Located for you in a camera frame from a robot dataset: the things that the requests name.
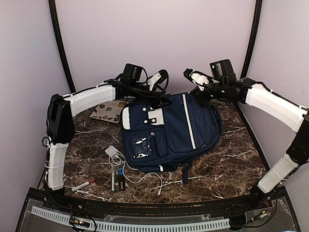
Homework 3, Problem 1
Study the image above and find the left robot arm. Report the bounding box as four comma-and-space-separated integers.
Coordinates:
42, 63, 170, 211

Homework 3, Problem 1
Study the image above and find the white charger with cable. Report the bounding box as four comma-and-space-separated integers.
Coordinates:
105, 145, 163, 195

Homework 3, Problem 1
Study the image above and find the grey slotted cable duct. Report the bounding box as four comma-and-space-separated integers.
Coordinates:
30, 206, 230, 232

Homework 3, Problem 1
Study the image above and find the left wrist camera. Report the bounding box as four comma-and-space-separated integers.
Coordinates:
146, 69, 169, 91

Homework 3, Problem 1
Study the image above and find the navy blue student backpack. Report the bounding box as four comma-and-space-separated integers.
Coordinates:
120, 93, 222, 184

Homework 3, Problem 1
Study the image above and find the right black frame post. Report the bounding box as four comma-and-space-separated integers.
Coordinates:
240, 0, 263, 79

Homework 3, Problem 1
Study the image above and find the left black frame post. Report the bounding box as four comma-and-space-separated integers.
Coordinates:
48, 0, 76, 93

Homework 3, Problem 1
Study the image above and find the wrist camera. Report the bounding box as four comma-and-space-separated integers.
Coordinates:
146, 69, 169, 91
183, 69, 213, 91

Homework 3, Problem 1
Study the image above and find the black frame post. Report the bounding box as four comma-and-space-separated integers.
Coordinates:
48, 0, 76, 93
240, 0, 263, 79

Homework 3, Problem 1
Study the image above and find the red capped white marker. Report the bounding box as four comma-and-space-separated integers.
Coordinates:
71, 179, 95, 192

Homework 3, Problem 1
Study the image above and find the green capped white marker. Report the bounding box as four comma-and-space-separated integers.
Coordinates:
112, 165, 115, 193

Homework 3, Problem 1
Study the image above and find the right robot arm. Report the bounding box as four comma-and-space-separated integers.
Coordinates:
183, 59, 309, 210

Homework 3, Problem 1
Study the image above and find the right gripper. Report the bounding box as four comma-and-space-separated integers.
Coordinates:
190, 77, 226, 107

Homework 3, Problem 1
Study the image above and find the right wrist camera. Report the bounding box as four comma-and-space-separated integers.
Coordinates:
183, 69, 213, 91

